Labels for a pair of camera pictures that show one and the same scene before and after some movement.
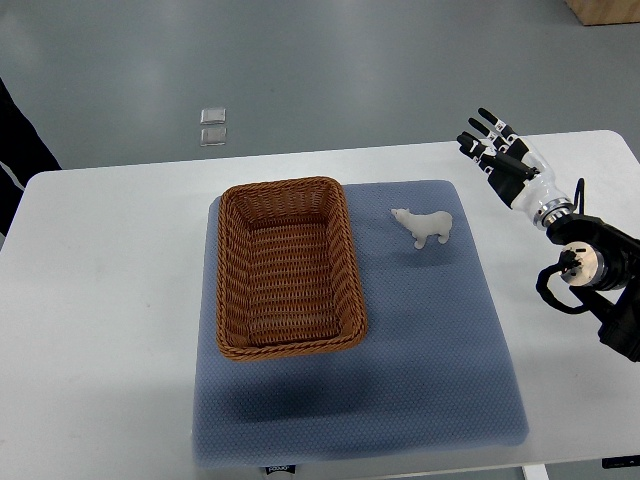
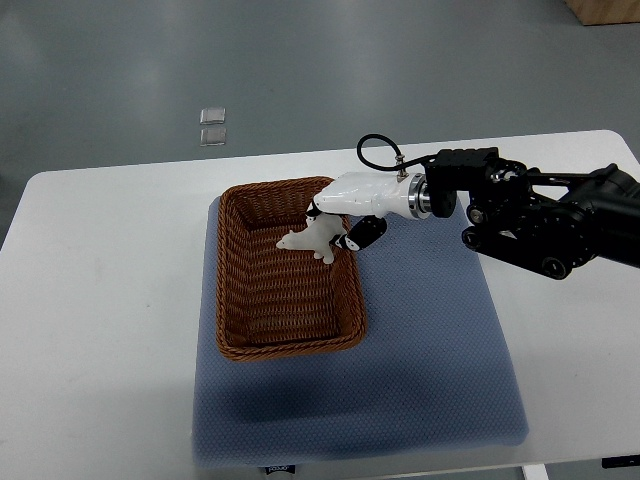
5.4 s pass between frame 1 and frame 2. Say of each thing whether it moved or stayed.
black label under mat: stayed
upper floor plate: stayed
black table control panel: stayed
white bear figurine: moved
